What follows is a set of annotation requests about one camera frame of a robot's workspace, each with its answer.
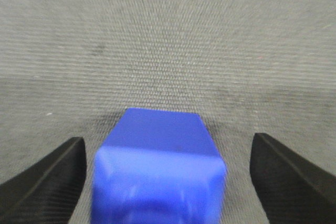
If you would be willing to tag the blue plastic block part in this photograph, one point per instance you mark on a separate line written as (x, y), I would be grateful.
(158, 167)

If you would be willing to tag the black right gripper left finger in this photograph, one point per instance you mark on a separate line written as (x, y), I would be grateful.
(49, 190)

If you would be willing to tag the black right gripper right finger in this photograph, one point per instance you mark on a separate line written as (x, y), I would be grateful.
(291, 189)

